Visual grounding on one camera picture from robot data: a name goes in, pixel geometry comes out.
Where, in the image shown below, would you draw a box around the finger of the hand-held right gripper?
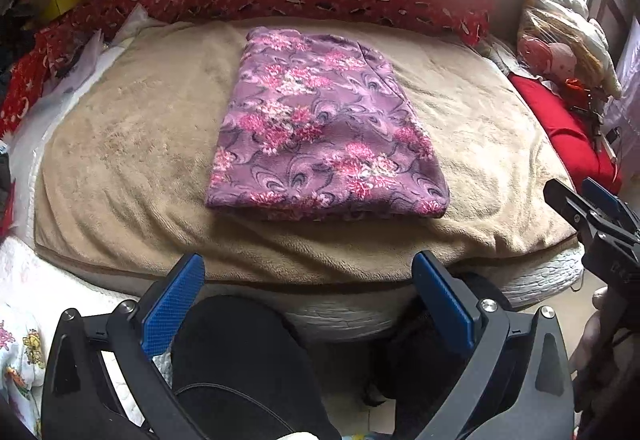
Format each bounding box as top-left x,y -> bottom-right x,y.
581,177 -> 640,238
543,178 -> 608,243

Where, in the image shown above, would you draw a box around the purple floral clothes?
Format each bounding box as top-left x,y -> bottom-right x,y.
205,26 -> 451,222

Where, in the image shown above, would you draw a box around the beige fleece blanket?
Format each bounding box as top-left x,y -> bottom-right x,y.
34,17 -> 581,293

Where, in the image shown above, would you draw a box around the clear bag of toys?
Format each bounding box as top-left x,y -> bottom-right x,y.
516,0 -> 623,99

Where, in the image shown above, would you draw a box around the person's right hand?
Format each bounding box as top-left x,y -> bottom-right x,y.
569,287 -> 621,417

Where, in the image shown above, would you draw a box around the white quilted mattress cover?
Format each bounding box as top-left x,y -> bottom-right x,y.
7,10 -> 586,331

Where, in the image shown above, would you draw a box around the red pillow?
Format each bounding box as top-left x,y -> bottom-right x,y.
509,74 -> 623,195

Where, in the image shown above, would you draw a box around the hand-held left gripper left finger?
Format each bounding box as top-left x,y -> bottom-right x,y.
42,254 -> 206,440

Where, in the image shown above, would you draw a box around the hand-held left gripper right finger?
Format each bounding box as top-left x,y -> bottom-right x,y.
412,251 -> 573,440

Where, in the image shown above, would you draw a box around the white floral quilt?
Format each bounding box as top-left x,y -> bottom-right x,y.
0,237 -> 171,438

